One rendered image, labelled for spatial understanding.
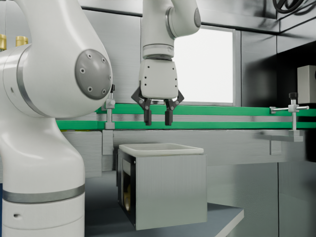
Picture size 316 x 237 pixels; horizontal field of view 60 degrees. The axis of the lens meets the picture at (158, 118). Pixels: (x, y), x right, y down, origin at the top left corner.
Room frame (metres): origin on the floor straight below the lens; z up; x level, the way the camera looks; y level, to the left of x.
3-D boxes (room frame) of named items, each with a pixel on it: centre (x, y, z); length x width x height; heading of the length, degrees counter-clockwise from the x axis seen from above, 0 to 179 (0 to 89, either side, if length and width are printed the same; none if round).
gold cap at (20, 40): (0.82, 0.41, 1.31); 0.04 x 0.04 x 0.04
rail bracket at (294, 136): (0.98, -0.47, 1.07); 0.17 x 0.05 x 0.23; 18
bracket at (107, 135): (0.79, 0.15, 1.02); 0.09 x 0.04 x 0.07; 18
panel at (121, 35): (1.07, 0.09, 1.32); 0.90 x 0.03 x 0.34; 108
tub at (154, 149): (0.72, 0.00, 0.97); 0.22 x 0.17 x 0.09; 18
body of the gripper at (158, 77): (0.72, 0.00, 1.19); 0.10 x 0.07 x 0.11; 109
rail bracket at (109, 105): (0.78, 0.14, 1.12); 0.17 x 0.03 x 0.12; 18
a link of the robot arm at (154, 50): (0.72, 0.00, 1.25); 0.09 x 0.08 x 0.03; 109
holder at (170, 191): (0.74, 0.01, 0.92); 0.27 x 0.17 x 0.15; 18
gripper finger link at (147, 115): (0.71, 0.04, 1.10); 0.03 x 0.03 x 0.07; 19
